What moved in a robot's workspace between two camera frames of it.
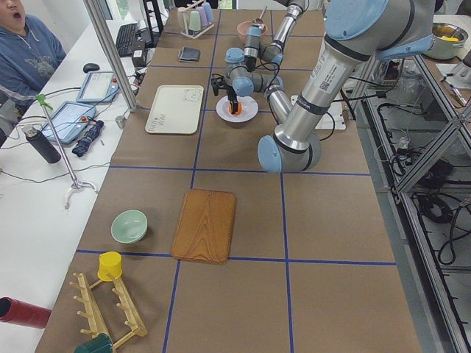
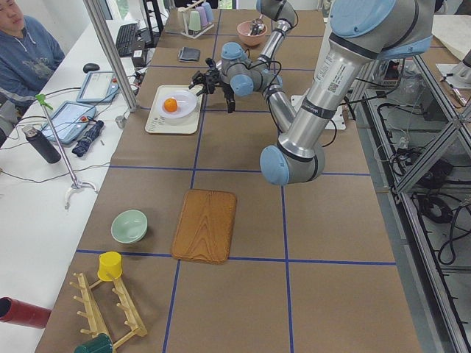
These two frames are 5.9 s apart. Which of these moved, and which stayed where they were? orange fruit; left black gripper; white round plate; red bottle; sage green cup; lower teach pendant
Moved: white round plate; orange fruit
Stayed: sage green cup; red bottle; lower teach pendant; left black gripper
